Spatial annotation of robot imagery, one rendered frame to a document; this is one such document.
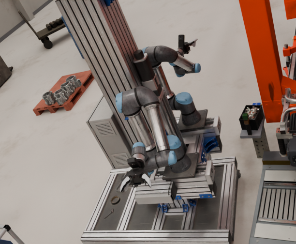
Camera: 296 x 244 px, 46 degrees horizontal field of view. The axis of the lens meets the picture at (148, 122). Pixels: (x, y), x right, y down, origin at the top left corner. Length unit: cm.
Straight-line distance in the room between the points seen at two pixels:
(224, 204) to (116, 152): 94
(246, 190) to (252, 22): 144
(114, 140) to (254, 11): 128
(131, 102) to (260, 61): 107
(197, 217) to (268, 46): 138
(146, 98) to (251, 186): 156
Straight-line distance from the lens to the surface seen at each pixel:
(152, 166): 195
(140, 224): 297
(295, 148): 286
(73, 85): 597
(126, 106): 200
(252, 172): 331
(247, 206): 306
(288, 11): 456
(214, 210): 283
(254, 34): 254
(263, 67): 266
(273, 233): 279
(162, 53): 240
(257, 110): 307
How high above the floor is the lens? 234
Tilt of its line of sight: 32 degrees down
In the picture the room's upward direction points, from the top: 25 degrees counter-clockwise
